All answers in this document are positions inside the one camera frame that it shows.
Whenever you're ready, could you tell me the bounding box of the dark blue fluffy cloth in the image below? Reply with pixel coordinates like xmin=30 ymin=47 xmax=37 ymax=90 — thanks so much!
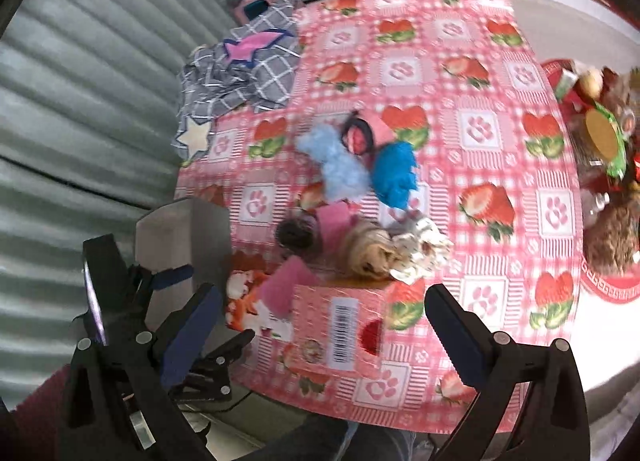
xmin=370 ymin=141 xmax=421 ymax=209

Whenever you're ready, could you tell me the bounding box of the pink rolled cloth black band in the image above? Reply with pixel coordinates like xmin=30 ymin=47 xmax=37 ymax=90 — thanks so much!
xmin=341 ymin=108 xmax=396 ymax=159

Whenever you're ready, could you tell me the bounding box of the brown fuzzy item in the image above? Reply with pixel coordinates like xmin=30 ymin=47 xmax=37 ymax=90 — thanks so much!
xmin=585 ymin=203 xmax=640 ymax=274

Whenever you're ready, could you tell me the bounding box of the pink sponge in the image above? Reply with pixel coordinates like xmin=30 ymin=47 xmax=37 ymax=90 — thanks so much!
xmin=257 ymin=256 xmax=321 ymax=317
xmin=315 ymin=201 xmax=353 ymax=254

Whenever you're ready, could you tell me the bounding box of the light blue fluffy cloth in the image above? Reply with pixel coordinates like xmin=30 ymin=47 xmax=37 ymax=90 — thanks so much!
xmin=295 ymin=123 xmax=373 ymax=204

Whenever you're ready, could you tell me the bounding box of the red box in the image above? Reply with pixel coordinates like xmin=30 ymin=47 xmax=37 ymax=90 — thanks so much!
xmin=541 ymin=59 xmax=591 ymax=112

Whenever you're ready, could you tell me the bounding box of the pink cardboard box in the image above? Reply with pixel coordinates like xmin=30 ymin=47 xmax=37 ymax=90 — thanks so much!
xmin=290 ymin=276 xmax=401 ymax=378

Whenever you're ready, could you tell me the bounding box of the dark fuzzy ball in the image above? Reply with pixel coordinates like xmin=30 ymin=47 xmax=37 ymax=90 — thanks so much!
xmin=276 ymin=218 xmax=318 ymax=259

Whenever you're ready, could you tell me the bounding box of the red patterned tray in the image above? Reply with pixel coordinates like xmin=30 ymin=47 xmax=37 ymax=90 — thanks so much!
xmin=580 ymin=251 xmax=640 ymax=303

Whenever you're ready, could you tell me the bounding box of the orange and white plush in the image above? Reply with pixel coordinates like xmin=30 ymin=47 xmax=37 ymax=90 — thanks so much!
xmin=225 ymin=268 xmax=293 ymax=342

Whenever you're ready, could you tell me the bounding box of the pink strawberry print tablecloth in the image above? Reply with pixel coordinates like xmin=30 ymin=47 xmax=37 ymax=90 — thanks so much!
xmin=175 ymin=0 xmax=586 ymax=437

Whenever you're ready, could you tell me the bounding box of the beige rolled cloth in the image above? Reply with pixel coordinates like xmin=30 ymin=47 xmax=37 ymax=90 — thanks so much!
xmin=340 ymin=221 xmax=398 ymax=279

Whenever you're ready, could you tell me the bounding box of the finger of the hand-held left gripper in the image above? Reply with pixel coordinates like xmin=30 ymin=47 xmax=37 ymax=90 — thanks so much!
xmin=172 ymin=328 xmax=257 ymax=404
xmin=145 ymin=263 xmax=195 ymax=294

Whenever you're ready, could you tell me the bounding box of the grey checked star blanket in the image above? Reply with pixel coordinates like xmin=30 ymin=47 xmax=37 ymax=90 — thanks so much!
xmin=172 ymin=0 xmax=303 ymax=166

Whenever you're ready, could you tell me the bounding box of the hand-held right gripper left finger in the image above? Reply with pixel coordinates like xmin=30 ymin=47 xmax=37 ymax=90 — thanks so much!
xmin=57 ymin=284 xmax=224 ymax=461

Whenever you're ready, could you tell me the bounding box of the white floral cloth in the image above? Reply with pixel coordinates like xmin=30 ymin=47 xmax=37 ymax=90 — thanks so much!
xmin=387 ymin=216 xmax=456 ymax=284

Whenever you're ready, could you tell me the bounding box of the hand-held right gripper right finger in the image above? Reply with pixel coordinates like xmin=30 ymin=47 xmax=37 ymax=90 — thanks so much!
xmin=424 ymin=283 xmax=592 ymax=461

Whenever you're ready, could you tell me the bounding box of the grey box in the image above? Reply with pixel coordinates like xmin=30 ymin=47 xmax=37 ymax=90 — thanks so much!
xmin=136 ymin=198 xmax=233 ymax=327

